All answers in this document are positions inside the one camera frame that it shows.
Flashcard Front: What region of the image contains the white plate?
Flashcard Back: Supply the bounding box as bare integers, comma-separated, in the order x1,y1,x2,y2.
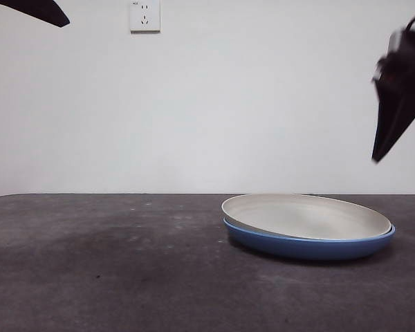
221,193,392,241

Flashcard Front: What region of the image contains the white wall socket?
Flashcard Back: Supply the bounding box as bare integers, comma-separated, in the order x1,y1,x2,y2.
129,0,162,35

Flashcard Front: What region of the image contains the blue plate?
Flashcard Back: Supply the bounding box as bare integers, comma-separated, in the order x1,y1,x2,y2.
223,218,396,261

